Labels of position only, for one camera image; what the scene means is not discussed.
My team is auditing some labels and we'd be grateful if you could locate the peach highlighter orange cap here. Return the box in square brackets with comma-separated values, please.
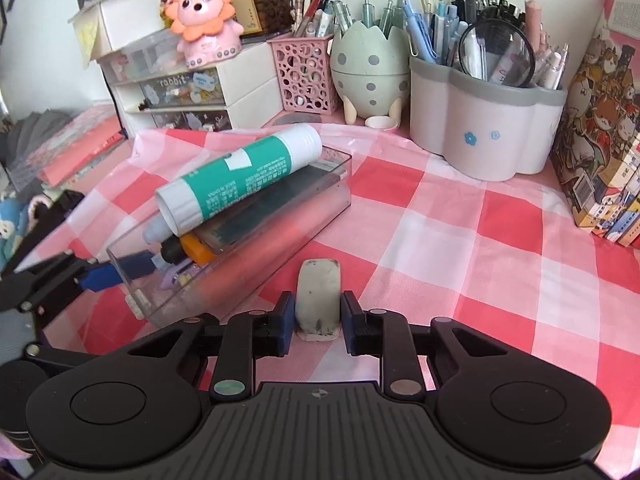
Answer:
[180, 232, 221, 266]

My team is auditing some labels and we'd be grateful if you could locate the yellow lace cloth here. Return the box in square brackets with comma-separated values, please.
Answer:
[67, 12, 101, 66]

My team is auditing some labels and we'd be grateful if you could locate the white drawer organizer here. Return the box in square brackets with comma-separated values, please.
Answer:
[102, 40, 288, 133]

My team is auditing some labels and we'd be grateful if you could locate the pink perforated pen holder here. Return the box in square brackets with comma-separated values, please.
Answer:
[267, 34, 346, 115]

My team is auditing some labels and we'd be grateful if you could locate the bunch of grey green pens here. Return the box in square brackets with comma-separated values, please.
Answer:
[332, 0, 413, 43]

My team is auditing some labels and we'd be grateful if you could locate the blue white plush toy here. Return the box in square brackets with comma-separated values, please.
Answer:
[0, 199, 32, 261]

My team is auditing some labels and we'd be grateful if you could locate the grey desk cable grommet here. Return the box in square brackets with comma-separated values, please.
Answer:
[274, 112, 321, 126]

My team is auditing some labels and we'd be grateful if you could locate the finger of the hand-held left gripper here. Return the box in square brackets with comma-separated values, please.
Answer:
[0, 251, 163, 313]
[22, 342, 101, 376]

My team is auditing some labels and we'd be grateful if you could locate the green white glue stick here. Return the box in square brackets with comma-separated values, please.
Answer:
[142, 123, 323, 242]

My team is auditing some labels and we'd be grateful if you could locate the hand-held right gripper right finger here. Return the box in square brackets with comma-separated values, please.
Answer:
[341, 290, 507, 403]

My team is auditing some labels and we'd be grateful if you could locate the cartoon cat book set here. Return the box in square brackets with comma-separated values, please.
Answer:
[550, 0, 640, 251]

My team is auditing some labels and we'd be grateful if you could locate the pink lion toy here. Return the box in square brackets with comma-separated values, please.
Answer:
[167, 0, 246, 70]

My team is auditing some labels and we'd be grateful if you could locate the black magnifying glass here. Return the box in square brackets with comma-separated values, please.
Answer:
[457, 19, 537, 87]

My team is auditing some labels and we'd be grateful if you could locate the black marker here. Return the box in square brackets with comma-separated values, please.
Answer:
[159, 235, 186, 265]

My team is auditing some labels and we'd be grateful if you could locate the green egg pen holder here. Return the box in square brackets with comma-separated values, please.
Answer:
[330, 19, 412, 125]

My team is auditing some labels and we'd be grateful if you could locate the clear plastic tray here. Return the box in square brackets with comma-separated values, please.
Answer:
[106, 142, 353, 330]

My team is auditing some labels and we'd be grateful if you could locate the red white checkered cloth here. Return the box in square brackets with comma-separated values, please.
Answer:
[30, 122, 640, 476]

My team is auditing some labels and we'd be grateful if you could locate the clear storage box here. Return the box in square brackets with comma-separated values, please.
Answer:
[117, 30, 188, 81]

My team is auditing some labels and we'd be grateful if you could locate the brown card box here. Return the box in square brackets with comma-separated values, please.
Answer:
[231, 0, 262, 36]

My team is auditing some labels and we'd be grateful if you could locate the white storage box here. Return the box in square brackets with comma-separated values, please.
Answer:
[70, 0, 176, 58]

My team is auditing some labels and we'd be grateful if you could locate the white eraser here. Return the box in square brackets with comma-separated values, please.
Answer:
[295, 257, 343, 343]

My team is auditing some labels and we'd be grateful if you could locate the white grey flower pen holder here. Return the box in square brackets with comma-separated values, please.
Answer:
[409, 55, 568, 182]

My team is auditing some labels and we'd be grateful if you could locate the black block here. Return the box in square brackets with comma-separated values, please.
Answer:
[47, 190, 87, 221]

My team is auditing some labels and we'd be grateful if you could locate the bunch of assorted pens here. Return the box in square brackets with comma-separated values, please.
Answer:
[290, 0, 336, 38]

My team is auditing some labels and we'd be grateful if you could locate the white purple cartoon pen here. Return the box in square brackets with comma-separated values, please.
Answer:
[160, 260, 201, 293]

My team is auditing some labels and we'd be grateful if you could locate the pink booklet stack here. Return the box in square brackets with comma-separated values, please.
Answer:
[40, 110, 126, 188]

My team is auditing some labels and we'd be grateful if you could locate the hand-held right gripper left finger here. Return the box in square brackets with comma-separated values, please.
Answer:
[131, 291, 295, 402]

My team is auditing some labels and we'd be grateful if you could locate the grey fabric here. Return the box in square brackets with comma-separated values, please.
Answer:
[2, 110, 86, 176]

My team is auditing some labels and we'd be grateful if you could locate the clear box with brown contents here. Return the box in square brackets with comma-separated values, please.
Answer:
[247, 0, 293, 36]

